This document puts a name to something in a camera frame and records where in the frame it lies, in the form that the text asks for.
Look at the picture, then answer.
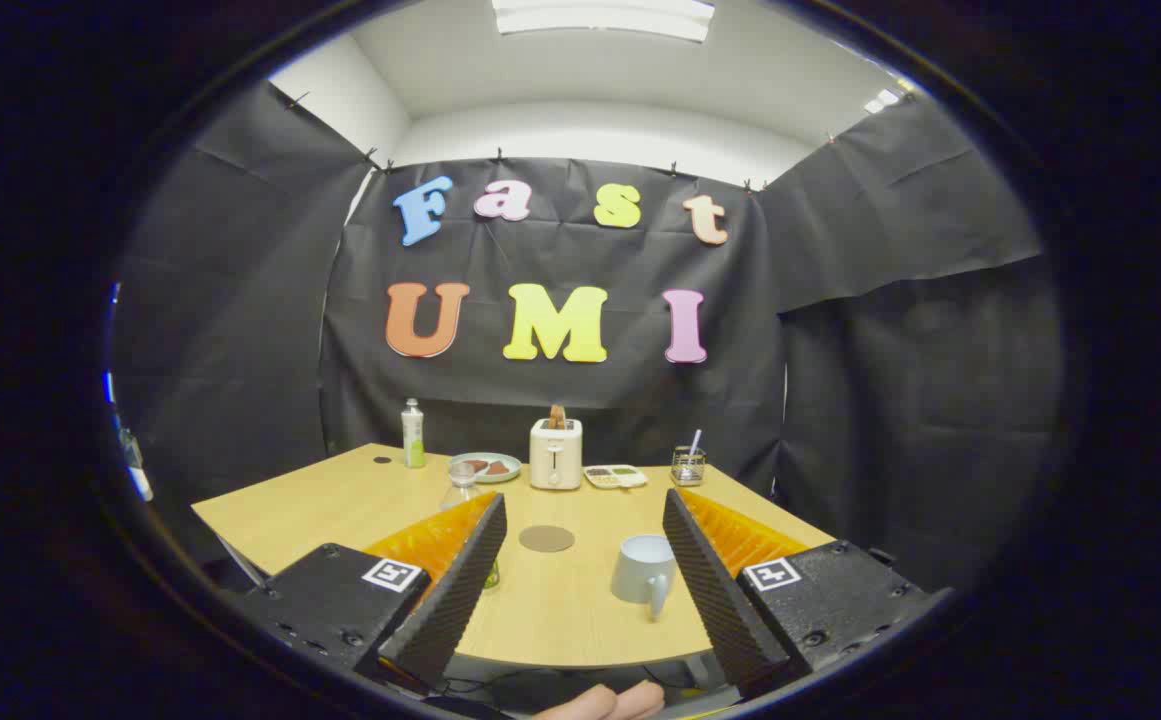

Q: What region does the large ceiling light panel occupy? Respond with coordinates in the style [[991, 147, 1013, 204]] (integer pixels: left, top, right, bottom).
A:
[[492, 0, 716, 43]]

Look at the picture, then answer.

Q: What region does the pale green plate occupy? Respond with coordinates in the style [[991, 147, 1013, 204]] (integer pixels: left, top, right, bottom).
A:
[[450, 452, 523, 484]]

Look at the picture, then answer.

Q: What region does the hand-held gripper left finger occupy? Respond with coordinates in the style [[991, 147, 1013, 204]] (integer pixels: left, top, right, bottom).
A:
[[240, 490, 508, 696]]

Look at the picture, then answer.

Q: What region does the black backdrop cloth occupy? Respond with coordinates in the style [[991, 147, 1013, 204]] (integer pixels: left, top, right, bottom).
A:
[[110, 80, 1066, 601]]

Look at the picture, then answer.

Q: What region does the small white green bottle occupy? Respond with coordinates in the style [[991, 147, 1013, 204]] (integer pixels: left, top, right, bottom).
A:
[[401, 398, 427, 470]]

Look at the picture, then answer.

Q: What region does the pale blue cup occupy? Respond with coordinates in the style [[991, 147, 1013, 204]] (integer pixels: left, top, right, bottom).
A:
[[610, 534, 678, 621]]

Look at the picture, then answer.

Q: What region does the clear juice bottle green label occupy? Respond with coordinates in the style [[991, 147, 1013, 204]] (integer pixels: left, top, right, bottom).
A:
[[440, 460, 501, 589]]

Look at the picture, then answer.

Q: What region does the wooden table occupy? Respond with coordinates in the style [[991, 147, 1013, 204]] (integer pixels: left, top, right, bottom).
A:
[[190, 443, 836, 669]]

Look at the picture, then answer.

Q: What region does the white toaster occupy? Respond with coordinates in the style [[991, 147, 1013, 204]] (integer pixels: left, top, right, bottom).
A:
[[529, 417, 584, 491]]

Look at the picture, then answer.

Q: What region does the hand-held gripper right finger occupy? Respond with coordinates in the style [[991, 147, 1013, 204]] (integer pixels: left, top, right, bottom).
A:
[[663, 488, 951, 698]]

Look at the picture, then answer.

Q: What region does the white divided tray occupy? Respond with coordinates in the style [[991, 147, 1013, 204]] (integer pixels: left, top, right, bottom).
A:
[[583, 464, 649, 490]]

